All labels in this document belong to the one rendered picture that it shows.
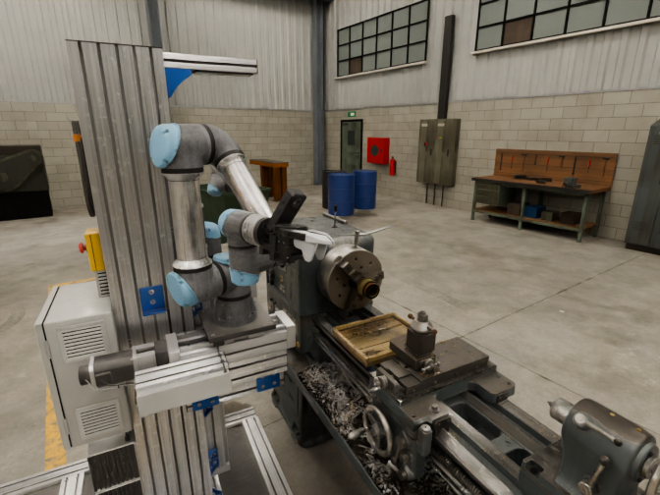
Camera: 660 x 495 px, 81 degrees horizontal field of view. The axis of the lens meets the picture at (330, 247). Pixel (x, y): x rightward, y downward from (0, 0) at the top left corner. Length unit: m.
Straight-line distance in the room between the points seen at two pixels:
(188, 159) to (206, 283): 0.37
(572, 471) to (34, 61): 11.51
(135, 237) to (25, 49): 10.40
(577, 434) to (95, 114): 1.54
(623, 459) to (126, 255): 1.44
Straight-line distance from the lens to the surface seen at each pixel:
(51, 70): 11.60
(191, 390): 1.30
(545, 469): 1.30
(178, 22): 12.25
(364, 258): 1.91
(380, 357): 1.67
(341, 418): 1.87
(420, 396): 1.45
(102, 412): 1.62
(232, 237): 0.98
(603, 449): 1.17
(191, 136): 1.16
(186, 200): 1.18
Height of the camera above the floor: 1.79
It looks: 17 degrees down
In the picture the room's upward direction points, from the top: straight up
